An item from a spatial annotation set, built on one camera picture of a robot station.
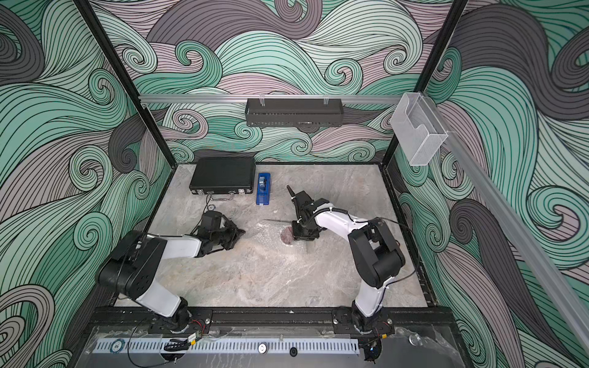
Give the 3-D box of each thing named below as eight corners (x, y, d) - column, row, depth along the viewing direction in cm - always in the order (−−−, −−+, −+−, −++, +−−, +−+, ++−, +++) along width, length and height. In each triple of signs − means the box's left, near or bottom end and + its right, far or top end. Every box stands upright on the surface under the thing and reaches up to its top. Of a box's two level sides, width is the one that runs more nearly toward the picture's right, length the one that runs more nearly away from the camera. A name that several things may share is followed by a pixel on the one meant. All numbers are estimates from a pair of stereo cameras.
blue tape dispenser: (257, 204, 105) (255, 195, 100) (260, 179, 115) (258, 170, 110) (269, 204, 105) (268, 195, 100) (271, 179, 115) (270, 170, 110)
